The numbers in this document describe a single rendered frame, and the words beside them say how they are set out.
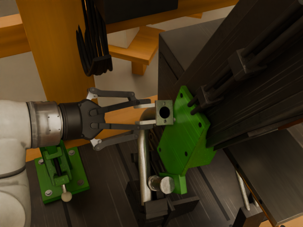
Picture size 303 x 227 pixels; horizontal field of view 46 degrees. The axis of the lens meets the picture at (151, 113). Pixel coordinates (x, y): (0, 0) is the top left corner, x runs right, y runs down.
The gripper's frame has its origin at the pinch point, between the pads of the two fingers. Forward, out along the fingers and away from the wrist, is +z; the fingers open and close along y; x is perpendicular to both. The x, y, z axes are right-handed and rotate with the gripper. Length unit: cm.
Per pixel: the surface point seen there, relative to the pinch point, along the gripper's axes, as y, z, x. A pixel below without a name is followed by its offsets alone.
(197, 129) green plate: -3.6, 4.4, -11.3
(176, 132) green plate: -4.6, 4.4, -3.0
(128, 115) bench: -1.2, 11.1, 41.8
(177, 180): -15.4, 4.1, -2.0
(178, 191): -17.8, 4.2, -1.8
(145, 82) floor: 18, 76, 165
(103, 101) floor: 7, 43, 166
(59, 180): -15.5, -17.3, 21.8
